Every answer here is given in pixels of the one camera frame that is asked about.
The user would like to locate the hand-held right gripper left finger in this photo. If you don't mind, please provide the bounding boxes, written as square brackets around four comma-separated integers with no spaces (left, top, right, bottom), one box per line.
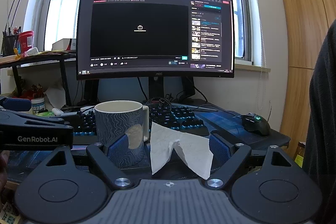
[39,132,133,190]

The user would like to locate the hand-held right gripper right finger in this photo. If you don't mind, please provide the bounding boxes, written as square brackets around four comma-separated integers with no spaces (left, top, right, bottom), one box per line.
[207,133,301,189]

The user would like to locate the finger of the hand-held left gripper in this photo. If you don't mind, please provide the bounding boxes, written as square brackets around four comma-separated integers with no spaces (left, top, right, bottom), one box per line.
[0,110,72,132]
[0,97,33,112]

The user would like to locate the blue wavy patterned mug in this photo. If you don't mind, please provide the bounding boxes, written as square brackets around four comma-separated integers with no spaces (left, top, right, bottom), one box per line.
[94,100,149,168]

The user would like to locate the white tissue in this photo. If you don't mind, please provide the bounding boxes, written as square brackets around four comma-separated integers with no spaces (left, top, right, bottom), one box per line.
[150,121,214,180]

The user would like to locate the person's left hand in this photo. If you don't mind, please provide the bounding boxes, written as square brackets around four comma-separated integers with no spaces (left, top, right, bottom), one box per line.
[0,151,10,191]

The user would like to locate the white jar teal label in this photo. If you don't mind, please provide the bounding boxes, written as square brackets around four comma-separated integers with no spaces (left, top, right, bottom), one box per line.
[31,97,46,114]

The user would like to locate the blue desk mat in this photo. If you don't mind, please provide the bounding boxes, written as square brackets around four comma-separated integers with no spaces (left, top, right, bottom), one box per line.
[194,108,290,149]

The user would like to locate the white crumpled paper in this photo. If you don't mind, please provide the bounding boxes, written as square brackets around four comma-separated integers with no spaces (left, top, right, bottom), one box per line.
[44,84,67,109]

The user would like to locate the black computer mouse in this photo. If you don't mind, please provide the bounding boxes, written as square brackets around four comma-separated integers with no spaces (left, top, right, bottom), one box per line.
[241,113,271,136]

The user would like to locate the black backlit keyboard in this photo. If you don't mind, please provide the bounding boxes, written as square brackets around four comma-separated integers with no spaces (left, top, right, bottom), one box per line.
[51,105,210,145]

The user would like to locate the black desk shelf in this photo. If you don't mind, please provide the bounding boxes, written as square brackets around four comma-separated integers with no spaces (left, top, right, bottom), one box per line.
[0,51,77,107]

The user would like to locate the black pen holder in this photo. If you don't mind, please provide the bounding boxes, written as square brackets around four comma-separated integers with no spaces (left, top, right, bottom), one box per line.
[1,26,21,57]

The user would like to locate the red cup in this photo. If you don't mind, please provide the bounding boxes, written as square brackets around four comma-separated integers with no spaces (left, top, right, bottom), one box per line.
[18,31,35,55]

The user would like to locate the white cardboard box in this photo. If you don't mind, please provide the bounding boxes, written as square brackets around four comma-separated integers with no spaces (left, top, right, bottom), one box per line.
[52,38,77,51]

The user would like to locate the jar with yellow label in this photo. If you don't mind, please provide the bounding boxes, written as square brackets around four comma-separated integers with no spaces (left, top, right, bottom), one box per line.
[295,141,307,172]

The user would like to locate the person's dark clothing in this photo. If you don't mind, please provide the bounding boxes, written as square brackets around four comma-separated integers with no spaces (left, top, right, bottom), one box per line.
[302,19,336,224]

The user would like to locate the curved computer monitor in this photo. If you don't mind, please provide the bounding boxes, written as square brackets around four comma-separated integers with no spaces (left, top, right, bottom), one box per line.
[76,0,235,101]

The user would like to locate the wooden wardrobe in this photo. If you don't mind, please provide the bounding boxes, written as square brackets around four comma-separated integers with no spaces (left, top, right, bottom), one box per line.
[270,0,336,136]

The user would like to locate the black cable bundle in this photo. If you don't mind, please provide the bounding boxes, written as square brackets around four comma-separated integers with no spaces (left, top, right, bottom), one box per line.
[145,93,174,109]

